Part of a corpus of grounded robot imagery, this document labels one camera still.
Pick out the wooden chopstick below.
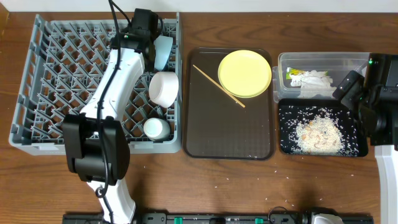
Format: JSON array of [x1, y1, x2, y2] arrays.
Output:
[[192, 65, 246, 108]]

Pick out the grey dishwasher rack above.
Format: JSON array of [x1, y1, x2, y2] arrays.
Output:
[[9, 16, 182, 156]]

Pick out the dark brown serving tray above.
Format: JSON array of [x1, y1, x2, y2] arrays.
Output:
[[182, 47, 277, 161]]

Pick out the green yellow wrapper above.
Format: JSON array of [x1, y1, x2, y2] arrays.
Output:
[[285, 67, 304, 80]]

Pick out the white tissue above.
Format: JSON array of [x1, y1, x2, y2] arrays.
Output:
[[290, 70, 336, 98]]

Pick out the yellow plate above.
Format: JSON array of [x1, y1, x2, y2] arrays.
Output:
[[218, 50, 272, 98]]

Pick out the rice and food scraps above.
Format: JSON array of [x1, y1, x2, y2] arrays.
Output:
[[279, 105, 361, 156]]

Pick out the black waste bin tray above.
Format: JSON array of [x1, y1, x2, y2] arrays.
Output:
[[277, 98, 370, 157]]

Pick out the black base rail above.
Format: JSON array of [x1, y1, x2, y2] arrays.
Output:
[[62, 211, 376, 224]]

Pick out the blue bowl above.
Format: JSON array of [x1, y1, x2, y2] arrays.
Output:
[[154, 35, 173, 71]]

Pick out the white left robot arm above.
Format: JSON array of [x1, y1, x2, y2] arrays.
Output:
[[62, 9, 163, 223]]

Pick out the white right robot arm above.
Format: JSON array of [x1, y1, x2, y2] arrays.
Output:
[[333, 53, 397, 223]]

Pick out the clear plastic waste container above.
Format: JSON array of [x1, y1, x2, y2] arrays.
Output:
[[272, 52, 369, 103]]

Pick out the white green cup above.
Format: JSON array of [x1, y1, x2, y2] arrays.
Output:
[[144, 118, 170, 141]]

